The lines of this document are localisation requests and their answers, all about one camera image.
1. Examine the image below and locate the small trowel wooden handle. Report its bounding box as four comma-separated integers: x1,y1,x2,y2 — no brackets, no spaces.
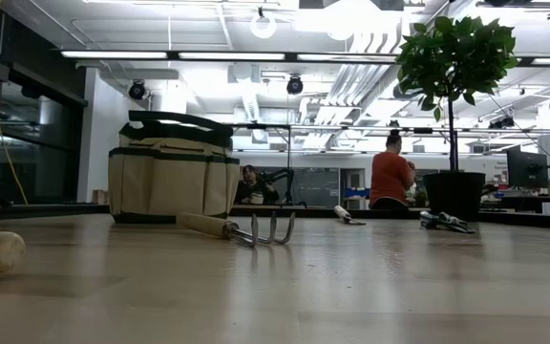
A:
333,204,368,226

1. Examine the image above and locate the beige green gardening bag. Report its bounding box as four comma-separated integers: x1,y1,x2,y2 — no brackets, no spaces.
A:
107,109,242,225

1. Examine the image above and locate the person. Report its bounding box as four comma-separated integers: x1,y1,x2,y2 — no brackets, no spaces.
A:
368,128,418,210
234,164,281,205

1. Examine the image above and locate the blue storage bin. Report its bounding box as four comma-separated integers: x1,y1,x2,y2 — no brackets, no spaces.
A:
343,186,371,201

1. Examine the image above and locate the round ceiling lamp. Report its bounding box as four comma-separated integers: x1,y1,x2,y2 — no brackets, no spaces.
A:
249,11,278,40

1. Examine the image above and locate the black plant pot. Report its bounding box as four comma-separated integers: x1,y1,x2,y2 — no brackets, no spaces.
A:
421,170,487,224

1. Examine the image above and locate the green leafy tree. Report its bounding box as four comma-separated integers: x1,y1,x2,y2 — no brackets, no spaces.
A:
393,15,519,173

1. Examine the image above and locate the black computer monitor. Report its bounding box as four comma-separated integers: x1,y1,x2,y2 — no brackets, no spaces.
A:
506,148,550,190

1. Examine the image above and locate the black desk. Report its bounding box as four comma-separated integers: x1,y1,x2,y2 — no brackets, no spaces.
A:
479,188,550,215

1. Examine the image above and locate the black aluminium table frame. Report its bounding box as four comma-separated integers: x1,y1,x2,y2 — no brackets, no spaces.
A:
0,203,550,231

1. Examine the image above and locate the hand rake wooden handle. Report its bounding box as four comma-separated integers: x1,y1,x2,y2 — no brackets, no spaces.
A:
175,210,297,248

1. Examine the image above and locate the black ceiling camera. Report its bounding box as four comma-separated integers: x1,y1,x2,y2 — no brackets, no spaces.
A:
286,75,305,96
127,79,148,101

